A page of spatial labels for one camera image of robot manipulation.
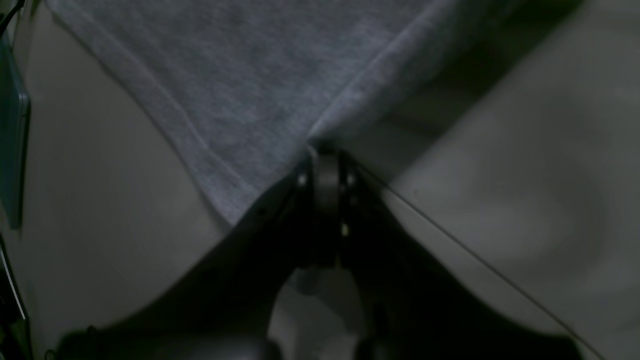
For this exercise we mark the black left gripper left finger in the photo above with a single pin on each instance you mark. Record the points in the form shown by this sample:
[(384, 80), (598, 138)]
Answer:
[(221, 308)]

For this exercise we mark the grey T-shirt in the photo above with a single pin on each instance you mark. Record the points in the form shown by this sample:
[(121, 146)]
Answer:
[(241, 88)]

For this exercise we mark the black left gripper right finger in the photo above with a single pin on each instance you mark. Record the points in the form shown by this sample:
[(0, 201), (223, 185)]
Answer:
[(414, 307)]

